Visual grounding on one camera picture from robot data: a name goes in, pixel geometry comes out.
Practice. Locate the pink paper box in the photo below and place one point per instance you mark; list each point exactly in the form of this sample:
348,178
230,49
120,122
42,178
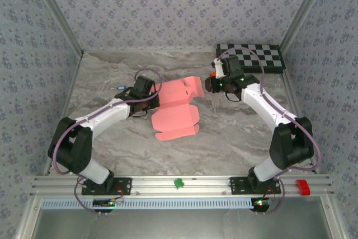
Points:
176,121

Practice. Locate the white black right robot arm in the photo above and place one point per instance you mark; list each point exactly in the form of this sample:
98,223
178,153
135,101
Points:
260,104

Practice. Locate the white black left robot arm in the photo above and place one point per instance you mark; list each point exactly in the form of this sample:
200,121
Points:
106,113

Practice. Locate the small blue tag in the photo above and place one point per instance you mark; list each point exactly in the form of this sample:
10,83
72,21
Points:
120,88

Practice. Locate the black grey chessboard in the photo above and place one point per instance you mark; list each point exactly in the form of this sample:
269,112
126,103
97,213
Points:
260,54

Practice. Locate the small green clip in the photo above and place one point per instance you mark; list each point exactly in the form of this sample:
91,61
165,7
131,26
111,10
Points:
178,183

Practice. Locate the left circuit board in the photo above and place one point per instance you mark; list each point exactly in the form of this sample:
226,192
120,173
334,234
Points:
103,202

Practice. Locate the circuit board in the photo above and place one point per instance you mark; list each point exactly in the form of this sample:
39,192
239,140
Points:
103,202
261,203

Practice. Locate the right circuit board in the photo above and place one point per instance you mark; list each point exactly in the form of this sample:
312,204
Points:
261,203

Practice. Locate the red plastic block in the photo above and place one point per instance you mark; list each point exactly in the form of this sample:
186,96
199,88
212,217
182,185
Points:
303,187

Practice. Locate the aluminium side rail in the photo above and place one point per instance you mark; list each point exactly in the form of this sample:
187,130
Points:
296,102
64,110

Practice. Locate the aluminium frame post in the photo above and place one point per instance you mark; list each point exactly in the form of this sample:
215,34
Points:
305,12
56,12

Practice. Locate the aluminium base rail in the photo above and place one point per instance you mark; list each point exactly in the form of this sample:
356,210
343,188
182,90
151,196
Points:
156,185

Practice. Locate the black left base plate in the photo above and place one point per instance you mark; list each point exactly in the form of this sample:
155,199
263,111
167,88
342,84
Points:
123,185

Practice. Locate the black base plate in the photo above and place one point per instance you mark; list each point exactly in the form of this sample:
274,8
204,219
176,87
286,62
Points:
123,185
237,185

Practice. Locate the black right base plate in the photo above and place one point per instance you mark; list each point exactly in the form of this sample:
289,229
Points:
237,185

